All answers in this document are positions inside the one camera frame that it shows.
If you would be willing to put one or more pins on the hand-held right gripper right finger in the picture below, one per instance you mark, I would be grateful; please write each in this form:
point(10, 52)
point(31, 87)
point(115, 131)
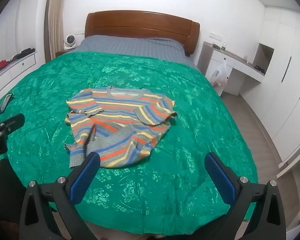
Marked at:
point(218, 177)

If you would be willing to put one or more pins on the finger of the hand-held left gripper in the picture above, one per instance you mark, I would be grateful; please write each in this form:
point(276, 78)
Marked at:
point(13, 121)

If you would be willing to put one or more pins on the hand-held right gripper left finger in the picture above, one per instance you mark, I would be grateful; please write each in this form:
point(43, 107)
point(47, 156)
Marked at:
point(86, 175)

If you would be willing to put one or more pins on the striped knit sweater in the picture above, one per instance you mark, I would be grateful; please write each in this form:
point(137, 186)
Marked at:
point(125, 120)

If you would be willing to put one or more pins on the dark clothes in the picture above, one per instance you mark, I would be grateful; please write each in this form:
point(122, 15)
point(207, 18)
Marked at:
point(23, 53)

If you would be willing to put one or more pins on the black flat device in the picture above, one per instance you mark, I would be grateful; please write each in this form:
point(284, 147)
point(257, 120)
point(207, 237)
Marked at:
point(5, 102)

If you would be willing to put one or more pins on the green floral blanket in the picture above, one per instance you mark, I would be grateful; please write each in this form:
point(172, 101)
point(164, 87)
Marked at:
point(165, 180)

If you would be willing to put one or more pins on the white drawer cabinet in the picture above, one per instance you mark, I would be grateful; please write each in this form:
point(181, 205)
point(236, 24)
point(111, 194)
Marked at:
point(20, 67)

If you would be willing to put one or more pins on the red cloth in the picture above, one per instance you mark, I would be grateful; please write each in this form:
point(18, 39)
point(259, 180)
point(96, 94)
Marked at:
point(3, 65)

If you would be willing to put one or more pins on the brown wooden nightstand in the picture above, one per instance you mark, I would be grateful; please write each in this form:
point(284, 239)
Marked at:
point(62, 52)

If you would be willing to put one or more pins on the small white fan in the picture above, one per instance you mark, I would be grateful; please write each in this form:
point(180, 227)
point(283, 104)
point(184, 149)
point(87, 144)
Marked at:
point(70, 41)

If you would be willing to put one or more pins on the white plastic bag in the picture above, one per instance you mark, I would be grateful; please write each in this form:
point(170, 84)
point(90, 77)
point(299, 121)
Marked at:
point(220, 73)

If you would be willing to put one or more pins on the beige curtain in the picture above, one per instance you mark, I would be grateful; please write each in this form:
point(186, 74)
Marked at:
point(55, 25)

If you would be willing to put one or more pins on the white wardrobe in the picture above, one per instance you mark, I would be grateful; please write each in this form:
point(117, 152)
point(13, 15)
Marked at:
point(285, 92)

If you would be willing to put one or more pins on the black item in niche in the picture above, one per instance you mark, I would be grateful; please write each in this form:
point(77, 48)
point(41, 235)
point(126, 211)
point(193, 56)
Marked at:
point(259, 69)

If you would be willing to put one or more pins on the white bedside shelf unit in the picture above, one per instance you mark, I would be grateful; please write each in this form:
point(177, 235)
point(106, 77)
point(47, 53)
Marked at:
point(232, 57)

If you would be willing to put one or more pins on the small bottle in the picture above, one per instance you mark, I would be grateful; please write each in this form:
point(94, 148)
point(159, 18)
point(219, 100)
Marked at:
point(224, 46)

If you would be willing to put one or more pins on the small dark desk item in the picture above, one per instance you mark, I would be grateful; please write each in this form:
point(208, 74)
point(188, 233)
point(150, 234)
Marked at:
point(216, 46)

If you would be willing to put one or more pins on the grey checked bed sheet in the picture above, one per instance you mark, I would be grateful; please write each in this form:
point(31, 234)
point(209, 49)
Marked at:
point(140, 46)

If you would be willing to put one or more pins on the brown wooden headboard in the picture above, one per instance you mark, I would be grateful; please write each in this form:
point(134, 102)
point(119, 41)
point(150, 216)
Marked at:
point(140, 23)

